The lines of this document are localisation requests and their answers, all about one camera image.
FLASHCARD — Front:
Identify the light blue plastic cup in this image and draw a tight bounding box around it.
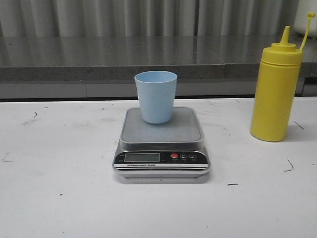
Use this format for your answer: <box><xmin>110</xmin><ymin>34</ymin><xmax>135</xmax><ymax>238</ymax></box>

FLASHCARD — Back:
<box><xmin>135</xmin><ymin>71</ymin><xmax>178</xmax><ymax>124</ymax></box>

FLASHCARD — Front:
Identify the grey steel counter shelf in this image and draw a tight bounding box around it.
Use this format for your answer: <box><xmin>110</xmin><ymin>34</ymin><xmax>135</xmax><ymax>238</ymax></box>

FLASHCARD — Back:
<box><xmin>0</xmin><ymin>35</ymin><xmax>317</xmax><ymax>100</ymax></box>

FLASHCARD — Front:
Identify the white container in background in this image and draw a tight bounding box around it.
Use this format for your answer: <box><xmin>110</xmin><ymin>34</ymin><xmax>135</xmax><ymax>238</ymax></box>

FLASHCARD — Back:
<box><xmin>293</xmin><ymin>0</ymin><xmax>317</xmax><ymax>39</ymax></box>

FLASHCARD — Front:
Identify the yellow squeeze bottle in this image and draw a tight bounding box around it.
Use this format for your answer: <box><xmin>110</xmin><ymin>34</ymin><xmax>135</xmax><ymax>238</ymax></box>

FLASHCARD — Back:
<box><xmin>250</xmin><ymin>12</ymin><xmax>316</xmax><ymax>142</ymax></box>

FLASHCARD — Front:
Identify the silver electronic kitchen scale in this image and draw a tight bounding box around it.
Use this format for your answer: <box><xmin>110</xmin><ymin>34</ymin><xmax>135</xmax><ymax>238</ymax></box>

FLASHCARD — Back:
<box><xmin>112</xmin><ymin>107</ymin><xmax>211</xmax><ymax>178</ymax></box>

